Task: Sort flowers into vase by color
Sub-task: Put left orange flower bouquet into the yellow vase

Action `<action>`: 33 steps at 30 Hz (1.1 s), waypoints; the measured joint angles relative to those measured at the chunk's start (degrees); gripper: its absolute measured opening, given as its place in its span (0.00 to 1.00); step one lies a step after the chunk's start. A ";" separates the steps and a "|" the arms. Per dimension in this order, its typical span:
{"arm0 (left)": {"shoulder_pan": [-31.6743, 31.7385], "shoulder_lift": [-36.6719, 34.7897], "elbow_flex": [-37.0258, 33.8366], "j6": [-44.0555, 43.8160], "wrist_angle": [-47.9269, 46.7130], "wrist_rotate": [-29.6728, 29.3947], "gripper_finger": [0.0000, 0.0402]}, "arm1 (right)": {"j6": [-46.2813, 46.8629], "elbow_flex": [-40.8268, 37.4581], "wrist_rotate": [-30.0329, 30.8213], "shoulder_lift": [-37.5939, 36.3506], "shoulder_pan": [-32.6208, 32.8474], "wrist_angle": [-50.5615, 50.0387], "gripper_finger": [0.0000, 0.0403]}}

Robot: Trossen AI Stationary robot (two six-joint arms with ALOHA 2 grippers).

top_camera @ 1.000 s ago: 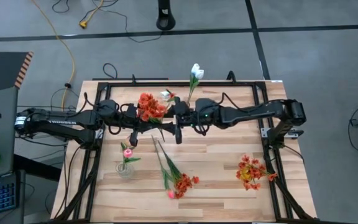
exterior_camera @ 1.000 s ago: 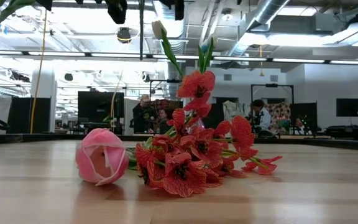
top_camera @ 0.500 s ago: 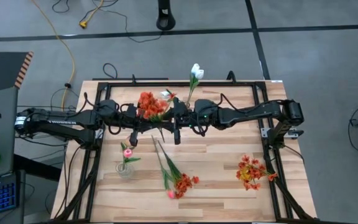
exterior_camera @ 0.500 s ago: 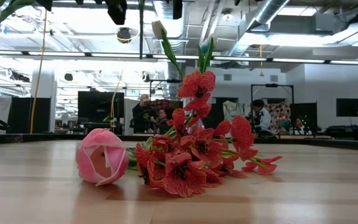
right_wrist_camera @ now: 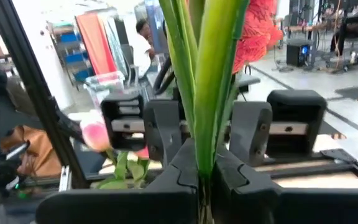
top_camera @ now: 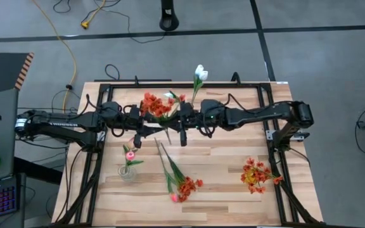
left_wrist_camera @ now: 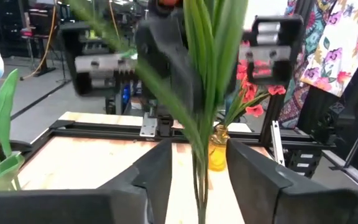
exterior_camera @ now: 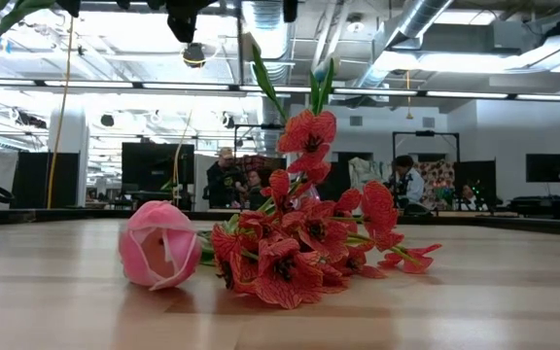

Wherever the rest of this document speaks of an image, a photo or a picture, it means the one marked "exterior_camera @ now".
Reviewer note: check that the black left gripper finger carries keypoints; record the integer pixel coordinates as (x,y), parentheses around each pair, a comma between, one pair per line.
(183,19)
(70,7)

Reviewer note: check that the orange flower bunch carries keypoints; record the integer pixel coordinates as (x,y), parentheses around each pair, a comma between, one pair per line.
(290,272)

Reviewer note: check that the pink glass vase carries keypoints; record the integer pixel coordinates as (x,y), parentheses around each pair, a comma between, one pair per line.
(311,192)

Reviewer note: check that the strip light bar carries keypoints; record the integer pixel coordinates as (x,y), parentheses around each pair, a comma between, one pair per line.
(187,86)

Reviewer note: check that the large black screen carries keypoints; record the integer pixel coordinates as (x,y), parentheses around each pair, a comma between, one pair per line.
(153,167)

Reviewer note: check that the person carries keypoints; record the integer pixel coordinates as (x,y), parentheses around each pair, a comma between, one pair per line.
(255,192)
(411,185)
(224,182)

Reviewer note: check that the black partition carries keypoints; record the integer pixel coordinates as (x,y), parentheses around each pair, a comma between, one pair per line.
(32,180)

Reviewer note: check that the white cloth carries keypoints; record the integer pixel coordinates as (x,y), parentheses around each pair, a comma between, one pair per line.
(365,170)

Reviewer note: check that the patterned cloth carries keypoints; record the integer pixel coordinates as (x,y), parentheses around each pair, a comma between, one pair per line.
(438,180)

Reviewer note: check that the black computer cabinet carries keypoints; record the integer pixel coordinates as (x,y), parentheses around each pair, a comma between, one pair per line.
(484,175)

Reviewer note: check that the black desk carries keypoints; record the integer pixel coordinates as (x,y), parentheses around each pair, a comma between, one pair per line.
(542,201)

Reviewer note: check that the black pipe frame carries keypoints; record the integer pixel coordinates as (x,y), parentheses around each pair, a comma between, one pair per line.
(260,126)
(426,132)

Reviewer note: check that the silver ventilation duct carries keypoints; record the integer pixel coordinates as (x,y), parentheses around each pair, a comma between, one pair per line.
(421,22)

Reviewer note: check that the black aluminium table frame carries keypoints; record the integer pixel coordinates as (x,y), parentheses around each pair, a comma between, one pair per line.
(503,224)

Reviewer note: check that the black wall screen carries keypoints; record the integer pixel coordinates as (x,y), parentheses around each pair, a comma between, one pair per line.
(547,167)

